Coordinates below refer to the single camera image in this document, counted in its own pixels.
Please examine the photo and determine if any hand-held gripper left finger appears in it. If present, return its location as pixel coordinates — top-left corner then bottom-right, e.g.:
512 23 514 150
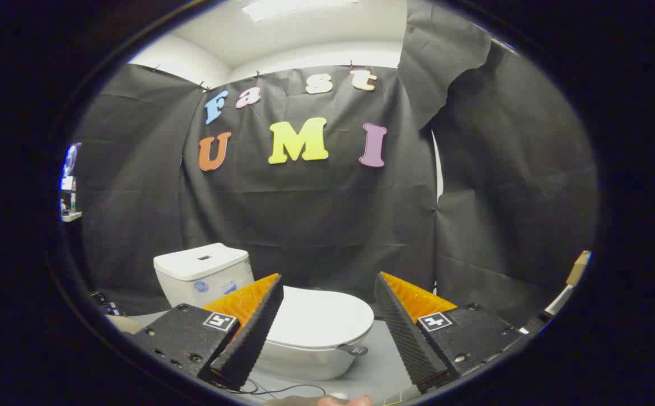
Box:
127 273 285 391

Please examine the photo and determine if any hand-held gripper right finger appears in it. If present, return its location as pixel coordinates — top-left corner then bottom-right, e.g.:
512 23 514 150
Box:
374 271 525 394

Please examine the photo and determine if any white toilet lid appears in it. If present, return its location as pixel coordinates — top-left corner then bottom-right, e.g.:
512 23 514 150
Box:
265 286 374 350

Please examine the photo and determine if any white ceramic toilet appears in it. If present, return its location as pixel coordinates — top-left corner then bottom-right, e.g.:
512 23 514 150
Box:
154 244 374 381

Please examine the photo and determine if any black backdrop cloth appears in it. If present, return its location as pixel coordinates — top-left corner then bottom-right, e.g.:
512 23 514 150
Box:
71 0 599 328

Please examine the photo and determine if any black device with labels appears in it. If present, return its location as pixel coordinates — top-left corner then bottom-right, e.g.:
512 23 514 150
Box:
91 290 126 316

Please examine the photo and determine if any tan wooden board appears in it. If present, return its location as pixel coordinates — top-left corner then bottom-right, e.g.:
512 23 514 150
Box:
566 251 592 286

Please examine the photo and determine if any black cables bundle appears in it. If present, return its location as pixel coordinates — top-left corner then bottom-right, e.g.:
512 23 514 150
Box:
215 377 328 402

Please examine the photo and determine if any cluttered wall shelf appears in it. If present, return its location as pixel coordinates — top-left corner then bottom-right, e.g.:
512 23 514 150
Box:
60 144 83 222

